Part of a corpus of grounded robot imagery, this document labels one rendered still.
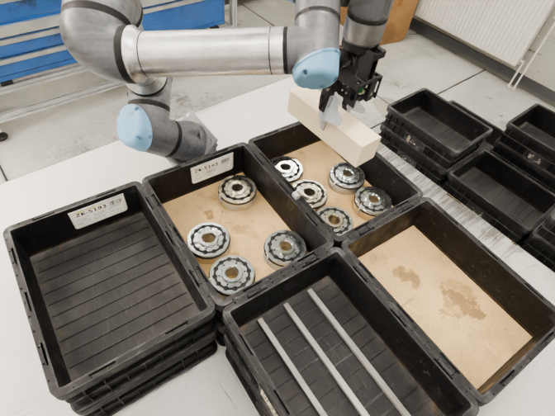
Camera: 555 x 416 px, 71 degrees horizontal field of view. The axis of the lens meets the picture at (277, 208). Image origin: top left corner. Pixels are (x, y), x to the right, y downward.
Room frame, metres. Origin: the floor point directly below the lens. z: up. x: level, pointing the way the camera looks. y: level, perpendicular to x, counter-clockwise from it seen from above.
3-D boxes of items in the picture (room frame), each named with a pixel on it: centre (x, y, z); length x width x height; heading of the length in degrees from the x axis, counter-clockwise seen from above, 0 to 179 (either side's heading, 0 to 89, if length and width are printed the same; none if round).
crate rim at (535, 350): (0.46, -0.39, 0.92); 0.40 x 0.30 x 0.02; 40
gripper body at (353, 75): (0.73, -0.12, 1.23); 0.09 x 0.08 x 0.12; 45
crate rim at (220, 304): (0.57, 0.10, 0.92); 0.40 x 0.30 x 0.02; 40
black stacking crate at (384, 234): (0.46, -0.39, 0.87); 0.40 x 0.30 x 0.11; 40
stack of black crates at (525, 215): (1.27, -0.97, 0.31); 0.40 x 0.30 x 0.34; 45
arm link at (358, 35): (0.74, -0.12, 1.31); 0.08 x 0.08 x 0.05
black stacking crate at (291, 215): (0.57, 0.10, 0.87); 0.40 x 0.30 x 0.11; 40
